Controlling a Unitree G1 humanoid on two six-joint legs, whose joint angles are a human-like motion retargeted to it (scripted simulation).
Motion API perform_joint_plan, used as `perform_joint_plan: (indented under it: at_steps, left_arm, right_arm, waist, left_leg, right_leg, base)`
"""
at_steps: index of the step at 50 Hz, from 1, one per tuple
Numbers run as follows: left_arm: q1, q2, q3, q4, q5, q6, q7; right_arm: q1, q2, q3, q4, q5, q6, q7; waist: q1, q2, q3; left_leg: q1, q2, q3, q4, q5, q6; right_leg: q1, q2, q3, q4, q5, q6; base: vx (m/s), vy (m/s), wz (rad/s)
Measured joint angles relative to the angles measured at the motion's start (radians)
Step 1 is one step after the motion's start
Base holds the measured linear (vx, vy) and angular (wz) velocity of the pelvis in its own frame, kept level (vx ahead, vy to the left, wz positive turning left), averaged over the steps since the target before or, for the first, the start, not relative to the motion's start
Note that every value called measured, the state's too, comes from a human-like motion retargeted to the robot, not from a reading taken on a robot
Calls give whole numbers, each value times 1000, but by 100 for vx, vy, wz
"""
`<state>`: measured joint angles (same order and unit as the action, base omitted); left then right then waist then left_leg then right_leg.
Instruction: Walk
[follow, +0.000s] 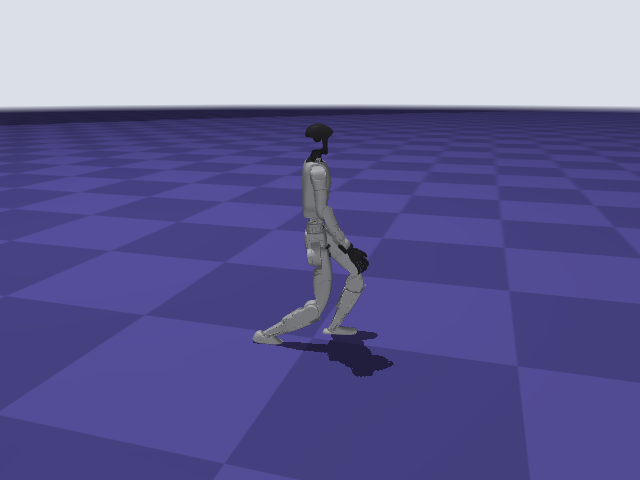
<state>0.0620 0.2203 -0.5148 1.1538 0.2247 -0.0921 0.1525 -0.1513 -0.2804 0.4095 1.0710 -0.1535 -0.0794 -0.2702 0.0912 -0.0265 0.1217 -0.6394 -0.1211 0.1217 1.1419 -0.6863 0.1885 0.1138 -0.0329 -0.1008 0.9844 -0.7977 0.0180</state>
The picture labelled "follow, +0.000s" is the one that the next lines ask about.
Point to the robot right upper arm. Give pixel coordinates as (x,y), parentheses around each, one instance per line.
(318,178)

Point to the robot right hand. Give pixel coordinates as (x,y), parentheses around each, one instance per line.
(356,256)

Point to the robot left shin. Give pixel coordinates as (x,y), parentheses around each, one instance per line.
(344,305)

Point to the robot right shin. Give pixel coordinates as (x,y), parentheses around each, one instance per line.
(295,320)

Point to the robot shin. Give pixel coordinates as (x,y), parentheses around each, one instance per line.
(344,305)
(295,320)

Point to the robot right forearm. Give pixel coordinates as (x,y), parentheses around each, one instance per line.
(334,230)

